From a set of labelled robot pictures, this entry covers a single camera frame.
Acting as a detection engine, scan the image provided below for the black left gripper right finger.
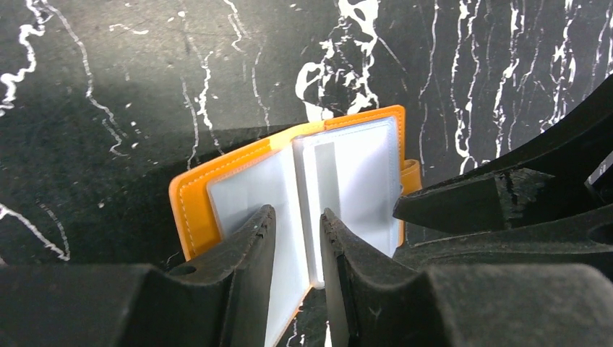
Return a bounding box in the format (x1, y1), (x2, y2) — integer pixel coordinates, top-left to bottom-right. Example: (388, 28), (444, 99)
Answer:
(320, 210), (612, 346)

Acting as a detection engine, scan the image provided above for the orange leather card holder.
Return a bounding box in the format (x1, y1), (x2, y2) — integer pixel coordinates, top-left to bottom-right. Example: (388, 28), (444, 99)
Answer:
(168, 105), (421, 346)

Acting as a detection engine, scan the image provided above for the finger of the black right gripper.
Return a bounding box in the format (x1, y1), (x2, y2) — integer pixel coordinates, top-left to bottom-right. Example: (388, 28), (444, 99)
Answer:
(395, 204), (612, 279)
(393, 77), (612, 234)

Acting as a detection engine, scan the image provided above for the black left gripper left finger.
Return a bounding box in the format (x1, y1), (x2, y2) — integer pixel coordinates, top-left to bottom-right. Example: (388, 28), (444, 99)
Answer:
(1, 205), (276, 346)

